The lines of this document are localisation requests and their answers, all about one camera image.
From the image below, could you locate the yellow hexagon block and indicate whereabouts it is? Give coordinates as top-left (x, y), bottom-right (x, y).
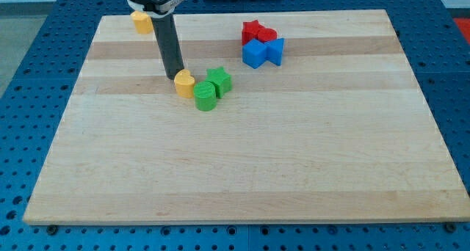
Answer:
top-left (131, 11), bottom-right (153, 34)

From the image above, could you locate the green cylinder block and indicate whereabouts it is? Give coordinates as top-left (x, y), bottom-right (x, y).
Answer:
top-left (193, 81), bottom-right (217, 112)

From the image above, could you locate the green star block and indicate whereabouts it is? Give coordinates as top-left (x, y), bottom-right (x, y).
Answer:
top-left (206, 67), bottom-right (232, 98)

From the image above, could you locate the yellow heart block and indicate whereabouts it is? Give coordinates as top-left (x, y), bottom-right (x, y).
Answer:
top-left (173, 69), bottom-right (195, 98)

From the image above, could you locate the blue cube block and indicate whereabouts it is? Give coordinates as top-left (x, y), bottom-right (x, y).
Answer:
top-left (242, 39), bottom-right (267, 69)

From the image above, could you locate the blue triangle block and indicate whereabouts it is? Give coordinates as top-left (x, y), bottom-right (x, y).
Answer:
top-left (265, 38), bottom-right (285, 66)

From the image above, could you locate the wooden board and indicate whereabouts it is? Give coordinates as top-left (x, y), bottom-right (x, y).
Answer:
top-left (23, 10), bottom-right (469, 225)

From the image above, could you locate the red cylinder block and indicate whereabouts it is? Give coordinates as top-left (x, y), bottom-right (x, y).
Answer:
top-left (256, 28), bottom-right (278, 43)

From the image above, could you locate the red star block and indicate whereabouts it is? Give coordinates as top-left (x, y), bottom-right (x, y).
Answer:
top-left (242, 20), bottom-right (264, 46)

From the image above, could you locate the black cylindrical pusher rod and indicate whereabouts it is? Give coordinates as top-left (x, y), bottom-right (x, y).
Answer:
top-left (151, 13), bottom-right (184, 80)

